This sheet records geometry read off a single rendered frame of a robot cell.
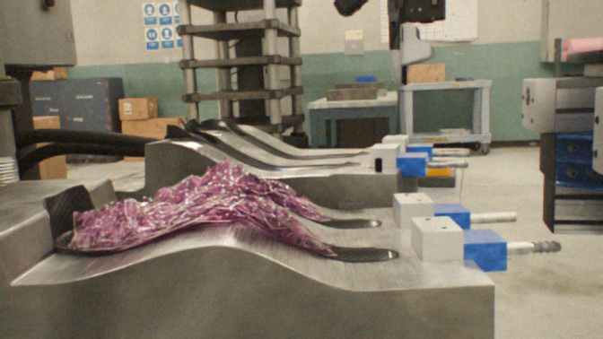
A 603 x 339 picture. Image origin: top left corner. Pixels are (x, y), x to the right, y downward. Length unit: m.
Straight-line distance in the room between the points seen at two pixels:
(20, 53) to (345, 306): 1.10
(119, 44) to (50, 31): 6.64
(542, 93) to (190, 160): 0.60
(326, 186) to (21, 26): 0.89
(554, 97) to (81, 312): 0.82
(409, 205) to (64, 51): 1.09
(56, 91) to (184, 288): 7.57
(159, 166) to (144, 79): 7.12
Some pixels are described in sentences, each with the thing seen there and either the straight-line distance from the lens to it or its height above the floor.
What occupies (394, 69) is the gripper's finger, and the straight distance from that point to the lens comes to 0.85.
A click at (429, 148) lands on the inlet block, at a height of 0.90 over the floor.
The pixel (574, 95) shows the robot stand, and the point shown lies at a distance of 1.04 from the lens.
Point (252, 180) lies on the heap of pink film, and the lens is 0.60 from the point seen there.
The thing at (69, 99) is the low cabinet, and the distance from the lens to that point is 7.89.
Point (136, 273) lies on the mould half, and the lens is 0.45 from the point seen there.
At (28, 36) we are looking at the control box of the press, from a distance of 1.43.
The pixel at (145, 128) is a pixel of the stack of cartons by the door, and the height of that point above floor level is 0.43.
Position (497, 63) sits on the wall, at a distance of 7.29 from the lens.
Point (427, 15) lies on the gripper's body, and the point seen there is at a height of 1.10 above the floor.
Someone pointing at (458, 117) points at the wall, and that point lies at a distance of 7.25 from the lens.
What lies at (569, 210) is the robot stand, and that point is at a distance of 1.07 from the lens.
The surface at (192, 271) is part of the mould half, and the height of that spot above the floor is 0.88.
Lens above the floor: 1.02
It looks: 10 degrees down
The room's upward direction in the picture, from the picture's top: 3 degrees counter-clockwise
